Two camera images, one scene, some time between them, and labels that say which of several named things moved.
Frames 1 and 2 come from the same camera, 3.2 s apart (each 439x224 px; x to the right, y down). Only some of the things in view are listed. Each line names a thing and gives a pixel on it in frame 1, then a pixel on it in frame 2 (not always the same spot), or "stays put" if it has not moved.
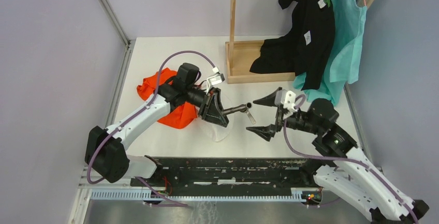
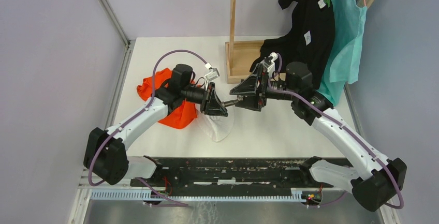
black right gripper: (265, 132) -> (249, 87)
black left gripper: (211, 176) stays put
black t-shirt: (309, 48) stays put
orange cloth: (179, 117) stays put
